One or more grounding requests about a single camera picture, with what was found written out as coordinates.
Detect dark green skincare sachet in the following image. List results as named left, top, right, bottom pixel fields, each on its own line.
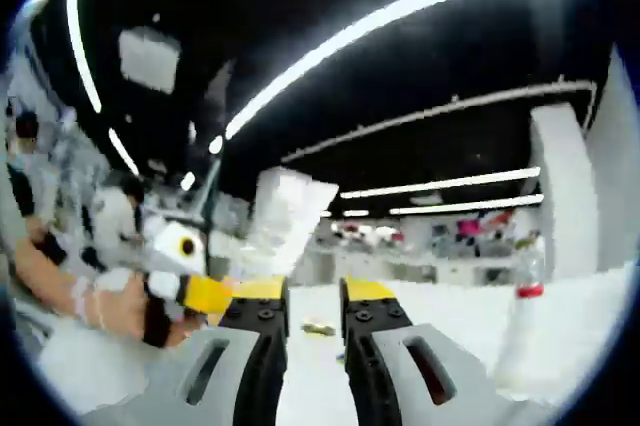
left=301, top=318, right=337, bottom=338

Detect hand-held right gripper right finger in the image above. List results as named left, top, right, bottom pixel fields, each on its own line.
left=339, top=274, right=566, bottom=426

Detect white skincare tube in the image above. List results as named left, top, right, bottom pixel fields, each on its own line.
left=238, top=168, right=341, bottom=281

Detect person's dark clothing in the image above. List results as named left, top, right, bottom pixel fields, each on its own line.
left=5, top=163, right=39, bottom=220

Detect white ceiling air unit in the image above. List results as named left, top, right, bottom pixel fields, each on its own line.
left=118, top=28, right=182, bottom=95

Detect red collared white skincare bottle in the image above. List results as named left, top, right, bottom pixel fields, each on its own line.
left=492, top=234, right=550, bottom=397

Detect person's left hand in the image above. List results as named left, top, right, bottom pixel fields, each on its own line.
left=74, top=273, right=199, bottom=348

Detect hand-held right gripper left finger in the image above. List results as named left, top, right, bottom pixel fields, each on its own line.
left=79, top=275, right=291, bottom=426

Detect colourful wall display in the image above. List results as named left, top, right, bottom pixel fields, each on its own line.
left=457, top=209, right=516, bottom=243

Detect long ceiling light strip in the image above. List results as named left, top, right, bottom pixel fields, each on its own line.
left=223, top=0, right=586, bottom=141

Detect long white counter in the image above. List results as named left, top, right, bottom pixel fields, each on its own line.
left=299, top=240, right=531, bottom=287

